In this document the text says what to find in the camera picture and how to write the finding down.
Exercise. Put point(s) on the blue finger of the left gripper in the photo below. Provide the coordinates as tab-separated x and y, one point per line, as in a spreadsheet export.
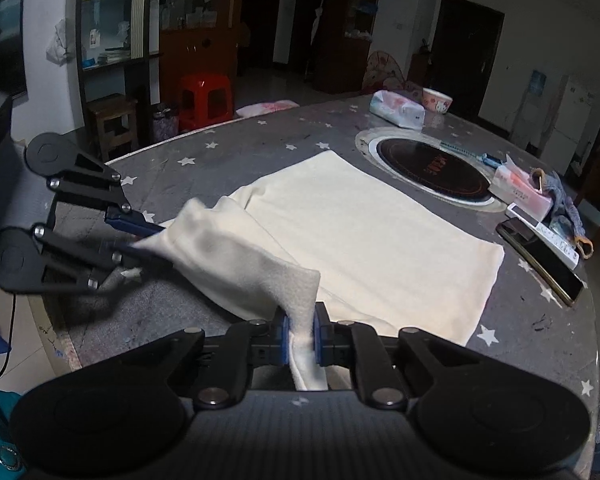
132	222
125	254

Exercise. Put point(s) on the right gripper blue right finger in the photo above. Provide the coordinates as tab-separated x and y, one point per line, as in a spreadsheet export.
361	351

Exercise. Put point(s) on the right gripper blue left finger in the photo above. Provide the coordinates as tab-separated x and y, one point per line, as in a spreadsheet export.
228	361

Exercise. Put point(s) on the cream sweatshirt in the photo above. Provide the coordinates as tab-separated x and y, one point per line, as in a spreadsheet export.
324	231

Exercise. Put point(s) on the folding fan decoration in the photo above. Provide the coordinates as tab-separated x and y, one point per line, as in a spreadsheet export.
384	73

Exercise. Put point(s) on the small wooden stool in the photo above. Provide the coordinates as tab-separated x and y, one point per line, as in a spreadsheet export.
115	123

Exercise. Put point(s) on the red plastic stool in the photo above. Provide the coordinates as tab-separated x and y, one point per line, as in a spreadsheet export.
206	99

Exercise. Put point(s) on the pink cushion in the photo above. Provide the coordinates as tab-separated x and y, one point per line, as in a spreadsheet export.
265	108

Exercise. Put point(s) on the round induction cooktop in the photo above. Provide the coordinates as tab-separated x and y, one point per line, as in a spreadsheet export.
430	165

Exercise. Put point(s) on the black smartphone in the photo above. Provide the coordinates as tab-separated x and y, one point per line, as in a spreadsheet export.
559	278

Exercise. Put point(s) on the white power strip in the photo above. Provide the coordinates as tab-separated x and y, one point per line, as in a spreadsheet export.
558	244

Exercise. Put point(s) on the pink tissue box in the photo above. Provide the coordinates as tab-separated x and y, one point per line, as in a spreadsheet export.
511	184

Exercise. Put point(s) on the blue comb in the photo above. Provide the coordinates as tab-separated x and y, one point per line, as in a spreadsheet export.
485	158

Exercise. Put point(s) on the soft tissue pack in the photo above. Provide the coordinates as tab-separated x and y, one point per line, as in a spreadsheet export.
399	110

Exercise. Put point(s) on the blue knitted cloth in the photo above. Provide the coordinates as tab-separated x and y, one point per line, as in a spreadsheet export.
565	218

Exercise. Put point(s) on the pink cartoon bowl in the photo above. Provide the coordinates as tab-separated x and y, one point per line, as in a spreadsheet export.
435	101

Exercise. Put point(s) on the water dispenser with bottle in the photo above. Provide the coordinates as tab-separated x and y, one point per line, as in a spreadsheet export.
528	110

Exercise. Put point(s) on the white refrigerator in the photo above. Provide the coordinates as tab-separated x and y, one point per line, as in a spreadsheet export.
573	106

